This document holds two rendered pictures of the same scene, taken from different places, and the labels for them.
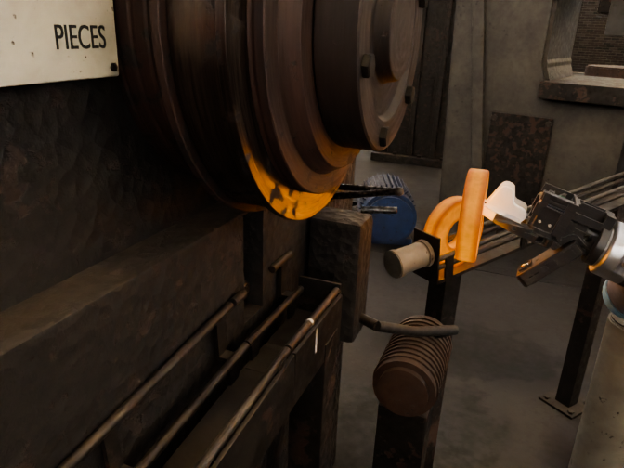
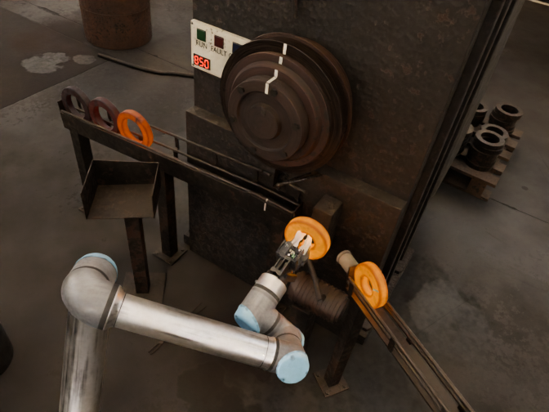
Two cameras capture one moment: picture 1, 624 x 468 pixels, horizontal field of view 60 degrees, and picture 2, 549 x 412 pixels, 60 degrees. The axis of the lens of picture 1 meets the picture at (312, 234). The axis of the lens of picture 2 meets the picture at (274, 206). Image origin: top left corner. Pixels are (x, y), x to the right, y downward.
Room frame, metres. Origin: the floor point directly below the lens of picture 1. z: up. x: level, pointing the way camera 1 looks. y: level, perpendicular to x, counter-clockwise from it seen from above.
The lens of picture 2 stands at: (0.85, -1.36, 1.96)
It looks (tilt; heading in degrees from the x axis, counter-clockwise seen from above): 43 degrees down; 95
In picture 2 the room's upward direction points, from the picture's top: 8 degrees clockwise
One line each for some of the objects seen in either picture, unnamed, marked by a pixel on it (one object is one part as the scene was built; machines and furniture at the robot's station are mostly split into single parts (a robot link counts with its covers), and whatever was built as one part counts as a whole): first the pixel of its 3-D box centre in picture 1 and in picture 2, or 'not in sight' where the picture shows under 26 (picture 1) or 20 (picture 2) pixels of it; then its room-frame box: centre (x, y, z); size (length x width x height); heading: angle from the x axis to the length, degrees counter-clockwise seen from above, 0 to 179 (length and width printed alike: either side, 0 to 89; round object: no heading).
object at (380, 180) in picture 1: (384, 206); not in sight; (2.95, -0.40, 0.17); 0.57 x 0.31 x 0.34; 179
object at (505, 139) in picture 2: not in sight; (432, 113); (1.60, 1.78, 0.22); 1.20 x 0.81 x 0.44; 157
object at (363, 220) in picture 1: (336, 274); (323, 226); (0.93, -0.05, 0.68); 0.11 x 0.08 x 0.24; 69
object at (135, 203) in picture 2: not in sight; (131, 239); (0.12, -0.05, 0.36); 0.26 x 0.20 x 0.72; 14
